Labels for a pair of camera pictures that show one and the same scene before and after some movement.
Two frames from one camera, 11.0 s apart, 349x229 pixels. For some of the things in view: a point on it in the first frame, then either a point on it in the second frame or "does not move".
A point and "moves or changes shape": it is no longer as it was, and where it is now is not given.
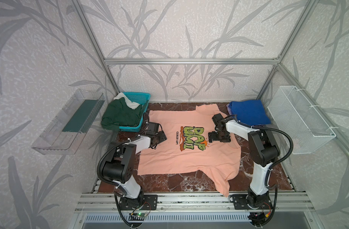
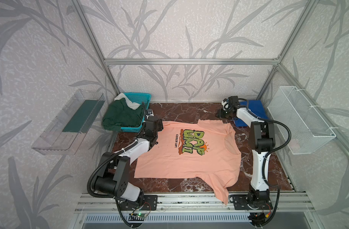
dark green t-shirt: (118, 113) does not move
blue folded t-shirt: (251, 112) does not move
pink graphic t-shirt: (187, 148) moves or changes shape
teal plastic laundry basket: (139, 98) does not move
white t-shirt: (132, 105) does not move
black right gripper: (216, 135) → (221, 113)
